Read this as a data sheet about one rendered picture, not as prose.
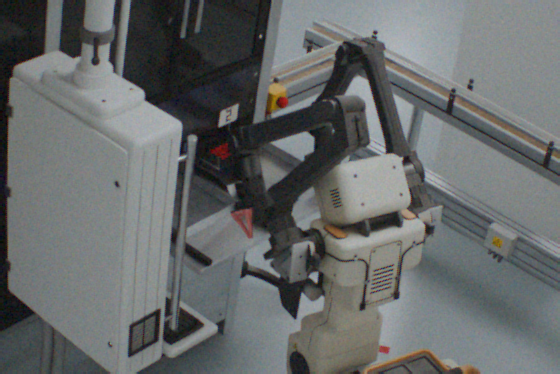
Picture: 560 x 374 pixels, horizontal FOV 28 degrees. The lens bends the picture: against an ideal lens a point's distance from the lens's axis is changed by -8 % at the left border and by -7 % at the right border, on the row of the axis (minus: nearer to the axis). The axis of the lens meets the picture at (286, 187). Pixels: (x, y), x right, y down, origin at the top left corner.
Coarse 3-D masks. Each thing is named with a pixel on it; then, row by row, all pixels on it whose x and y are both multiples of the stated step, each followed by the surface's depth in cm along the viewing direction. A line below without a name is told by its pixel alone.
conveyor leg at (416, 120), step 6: (414, 108) 453; (420, 108) 449; (414, 114) 454; (420, 114) 453; (414, 120) 455; (420, 120) 455; (408, 126) 459; (414, 126) 456; (420, 126) 457; (408, 132) 460; (414, 132) 458; (408, 138) 460; (414, 138) 459; (414, 144) 461
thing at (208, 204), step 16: (192, 176) 373; (176, 192) 369; (192, 192) 370; (208, 192) 371; (224, 192) 366; (176, 208) 361; (192, 208) 363; (208, 208) 364; (224, 208) 359; (176, 224) 354; (192, 224) 353; (208, 224) 356
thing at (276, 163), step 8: (272, 144) 394; (264, 152) 396; (272, 152) 396; (280, 152) 393; (288, 152) 391; (200, 160) 381; (264, 160) 391; (272, 160) 392; (280, 160) 393; (288, 160) 392; (296, 160) 390; (208, 168) 380; (216, 168) 377; (264, 168) 387; (272, 168) 388; (280, 168) 389; (288, 168) 389; (264, 176) 383; (272, 176) 384; (280, 176) 385; (240, 184) 373; (272, 184) 380; (304, 192) 373; (312, 192) 377
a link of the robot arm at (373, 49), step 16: (352, 48) 329; (368, 48) 324; (384, 48) 326; (368, 64) 325; (384, 64) 326; (368, 80) 328; (384, 80) 325; (384, 96) 325; (384, 112) 325; (384, 128) 327; (400, 128) 326; (400, 144) 325; (416, 160) 327
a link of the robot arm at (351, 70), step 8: (344, 48) 330; (336, 56) 336; (344, 56) 331; (344, 64) 338; (352, 64) 336; (360, 64) 338; (336, 72) 345; (344, 72) 341; (352, 72) 341; (336, 80) 347; (344, 80) 345; (352, 80) 347; (328, 88) 353; (336, 88) 349; (344, 88) 349; (320, 96) 359; (328, 96) 355; (312, 104) 364
